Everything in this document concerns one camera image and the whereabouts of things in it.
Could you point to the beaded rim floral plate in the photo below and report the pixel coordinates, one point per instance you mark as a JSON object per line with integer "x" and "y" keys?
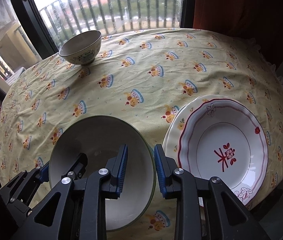
{"x": 171, "y": 139}

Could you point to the balcony metal railing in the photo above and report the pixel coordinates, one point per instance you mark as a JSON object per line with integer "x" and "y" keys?
{"x": 68, "y": 18}

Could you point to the black window frame post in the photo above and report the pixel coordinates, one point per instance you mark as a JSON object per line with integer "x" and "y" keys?
{"x": 34, "y": 27}

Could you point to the red trimmed small plate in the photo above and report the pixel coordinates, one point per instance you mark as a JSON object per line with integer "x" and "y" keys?
{"x": 223, "y": 138}

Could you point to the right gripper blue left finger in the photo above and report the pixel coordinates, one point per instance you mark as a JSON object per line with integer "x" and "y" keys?
{"x": 106, "y": 183}

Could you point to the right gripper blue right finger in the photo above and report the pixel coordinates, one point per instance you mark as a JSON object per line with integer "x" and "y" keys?
{"x": 177, "y": 183}

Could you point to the small floral bowl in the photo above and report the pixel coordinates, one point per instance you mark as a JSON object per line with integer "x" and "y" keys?
{"x": 82, "y": 49}

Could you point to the large floral ceramic bowl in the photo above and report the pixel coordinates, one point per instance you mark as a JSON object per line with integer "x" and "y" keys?
{"x": 100, "y": 138}

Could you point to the yellow crown print tablecloth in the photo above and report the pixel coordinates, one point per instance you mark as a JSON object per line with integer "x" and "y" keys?
{"x": 143, "y": 78}

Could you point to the red curtain right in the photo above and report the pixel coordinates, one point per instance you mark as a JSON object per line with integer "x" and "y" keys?
{"x": 245, "y": 19}

